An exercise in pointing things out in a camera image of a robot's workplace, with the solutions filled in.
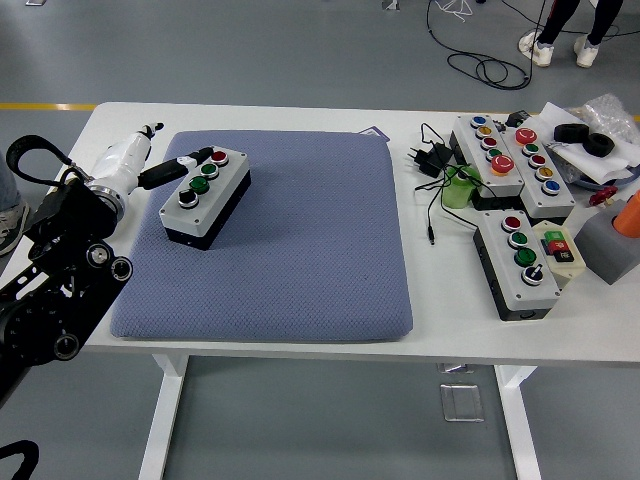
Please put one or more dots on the orange cylinder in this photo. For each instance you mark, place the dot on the orange cylinder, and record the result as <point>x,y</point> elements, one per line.
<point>631,217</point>

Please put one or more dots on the black power adapter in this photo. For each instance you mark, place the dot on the black power adapter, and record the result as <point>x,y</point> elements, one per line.
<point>435,157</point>

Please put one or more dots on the white table leg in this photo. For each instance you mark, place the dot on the white table leg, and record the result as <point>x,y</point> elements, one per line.
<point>162,425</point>
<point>520,425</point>

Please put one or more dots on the blue-grey fabric mat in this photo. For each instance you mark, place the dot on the blue-grey fabric mat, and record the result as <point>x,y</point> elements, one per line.
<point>300,300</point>

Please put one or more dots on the clear bubble wrap bag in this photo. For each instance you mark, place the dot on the clear bubble wrap bag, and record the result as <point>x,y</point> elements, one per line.
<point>607,107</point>

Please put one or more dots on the small clear floor plate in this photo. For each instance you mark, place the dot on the small clear floor plate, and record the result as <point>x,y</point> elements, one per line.
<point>455,368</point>

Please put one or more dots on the white floor object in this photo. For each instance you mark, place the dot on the white floor object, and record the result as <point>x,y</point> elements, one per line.
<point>390,4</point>
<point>37,2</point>

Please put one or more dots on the blue-grey round rim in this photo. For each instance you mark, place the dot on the blue-grey round rim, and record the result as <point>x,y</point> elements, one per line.
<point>584,183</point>

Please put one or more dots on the red valve knob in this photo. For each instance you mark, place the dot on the red valve knob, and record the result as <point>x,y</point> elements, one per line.
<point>602,195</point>

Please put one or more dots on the grey five-button control box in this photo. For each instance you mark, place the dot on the grey five-button control box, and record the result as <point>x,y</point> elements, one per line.
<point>540,202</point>
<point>502,186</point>

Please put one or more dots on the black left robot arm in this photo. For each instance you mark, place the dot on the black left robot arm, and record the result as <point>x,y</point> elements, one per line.
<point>60,300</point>

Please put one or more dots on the cream three-button switch box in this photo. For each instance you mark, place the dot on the cream three-button switch box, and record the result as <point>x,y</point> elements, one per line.
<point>570,268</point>

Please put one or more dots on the white paper sheet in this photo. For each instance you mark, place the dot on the white paper sheet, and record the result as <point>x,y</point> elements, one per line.
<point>600,165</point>

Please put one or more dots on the purple-edged card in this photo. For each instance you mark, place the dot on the purple-edged card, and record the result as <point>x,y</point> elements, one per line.
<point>372,131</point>

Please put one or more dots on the small black device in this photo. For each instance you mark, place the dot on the small black device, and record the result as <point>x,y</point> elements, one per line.
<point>515,119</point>

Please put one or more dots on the grey four-button control box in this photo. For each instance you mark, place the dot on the grey four-button control box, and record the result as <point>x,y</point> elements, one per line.
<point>530,295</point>
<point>215,192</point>

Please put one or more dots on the person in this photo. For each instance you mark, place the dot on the person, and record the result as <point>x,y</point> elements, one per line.
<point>10,230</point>
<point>552,20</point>

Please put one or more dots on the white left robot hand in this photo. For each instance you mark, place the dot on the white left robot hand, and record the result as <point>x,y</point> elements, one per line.
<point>120,160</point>

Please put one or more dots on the grey foam block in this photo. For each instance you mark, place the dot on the grey foam block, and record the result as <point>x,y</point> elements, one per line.
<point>600,245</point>

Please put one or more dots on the green plastic cylinder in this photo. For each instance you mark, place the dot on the green plastic cylinder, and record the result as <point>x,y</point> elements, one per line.
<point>455,192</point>

